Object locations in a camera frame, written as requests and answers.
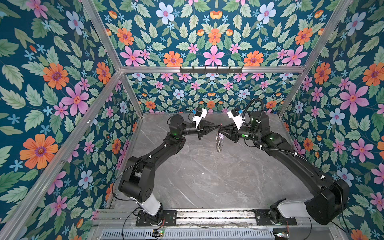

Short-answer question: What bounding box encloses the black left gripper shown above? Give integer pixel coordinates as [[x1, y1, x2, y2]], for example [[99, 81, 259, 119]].
[[178, 119, 218, 141]]

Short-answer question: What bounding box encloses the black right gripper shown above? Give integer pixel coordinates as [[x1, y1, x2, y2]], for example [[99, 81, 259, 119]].
[[218, 122, 261, 144]]

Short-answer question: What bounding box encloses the red keyring with metal rings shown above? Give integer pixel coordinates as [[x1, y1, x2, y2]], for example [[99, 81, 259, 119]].
[[216, 130, 224, 153]]

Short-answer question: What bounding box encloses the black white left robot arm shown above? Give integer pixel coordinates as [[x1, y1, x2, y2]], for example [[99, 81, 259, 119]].
[[118, 114, 219, 226]]

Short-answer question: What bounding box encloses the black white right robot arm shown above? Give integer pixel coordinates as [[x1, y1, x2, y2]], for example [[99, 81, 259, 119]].
[[219, 109, 350, 226]]

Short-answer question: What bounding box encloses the black hook rack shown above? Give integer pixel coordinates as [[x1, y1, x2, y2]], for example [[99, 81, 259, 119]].
[[179, 66, 243, 75]]

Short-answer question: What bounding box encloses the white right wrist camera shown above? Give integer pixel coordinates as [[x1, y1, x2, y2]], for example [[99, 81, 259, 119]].
[[227, 109, 243, 130]]

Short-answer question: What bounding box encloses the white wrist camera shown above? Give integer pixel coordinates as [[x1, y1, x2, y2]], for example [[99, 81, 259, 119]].
[[193, 107, 208, 128], [227, 109, 243, 130]]

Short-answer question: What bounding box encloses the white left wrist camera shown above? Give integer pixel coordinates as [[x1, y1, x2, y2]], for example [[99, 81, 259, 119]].
[[193, 107, 208, 128]]

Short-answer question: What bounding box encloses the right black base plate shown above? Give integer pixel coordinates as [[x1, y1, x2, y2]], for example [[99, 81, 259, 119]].
[[252, 209, 298, 226]]

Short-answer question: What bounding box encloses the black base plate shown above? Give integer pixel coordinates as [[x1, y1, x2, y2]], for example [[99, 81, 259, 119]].
[[136, 210, 178, 227], [252, 209, 298, 226]]

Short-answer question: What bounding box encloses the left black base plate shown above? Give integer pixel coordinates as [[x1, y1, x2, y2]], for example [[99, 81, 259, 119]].
[[136, 210, 178, 227]]

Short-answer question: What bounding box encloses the white perforated cable duct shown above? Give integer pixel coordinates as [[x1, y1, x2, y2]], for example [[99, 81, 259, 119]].
[[101, 229, 275, 240]]

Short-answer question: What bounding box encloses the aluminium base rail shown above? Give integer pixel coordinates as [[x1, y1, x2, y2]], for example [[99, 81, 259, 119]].
[[91, 208, 337, 229]]

